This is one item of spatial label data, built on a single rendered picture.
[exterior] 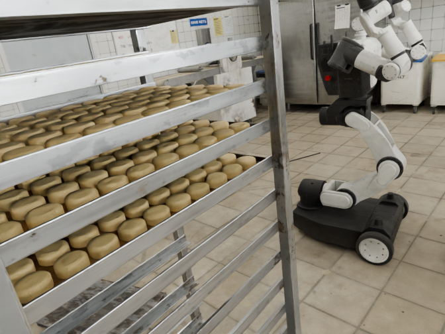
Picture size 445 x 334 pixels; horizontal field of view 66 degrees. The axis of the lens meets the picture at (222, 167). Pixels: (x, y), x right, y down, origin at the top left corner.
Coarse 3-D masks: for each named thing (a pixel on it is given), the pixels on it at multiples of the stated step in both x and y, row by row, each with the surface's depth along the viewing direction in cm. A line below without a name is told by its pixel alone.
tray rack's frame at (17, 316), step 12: (0, 264) 38; (0, 276) 38; (0, 288) 38; (12, 288) 39; (0, 300) 38; (12, 300) 39; (0, 312) 38; (12, 312) 39; (24, 312) 40; (0, 324) 38; (12, 324) 39; (24, 324) 40
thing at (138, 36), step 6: (132, 30) 99; (138, 30) 98; (132, 36) 99; (138, 36) 99; (144, 36) 100; (132, 42) 100; (138, 42) 99; (144, 42) 100; (138, 48) 100; (144, 48) 101; (144, 78) 103; (150, 78) 104; (180, 228) 122; (174, 234) 123; (180, 234) 122; (174, 240) 124; (180, 252) 125; (186, 252) 126; (186, 276) 128; (198, 312) 135; (192, 318) 136
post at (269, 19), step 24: (264, 0) 70; (264, 24) 71; (264, 48) 73; (288, 168) 83; (288, 192) 85; (288, 216) 86; (288, 240) 89; (288, 264) 92; (288, 288) 95; (288, 312) 98
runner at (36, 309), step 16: (240, 176) 74; (256, 176) 79; (224, 192) 71; (192, 208) 64; (208, 208) 67; (160, 224) 58; (176, 224) 61; (144, 240) 56; (160, 240) 59; (112, 256) 52; (128, 256) 54; (80, 272) 48; (96, 272) 50; (64, 288) 47; (80, 288) 49; (32, 304) 44; (48, 304) 45; (32, 320) 44
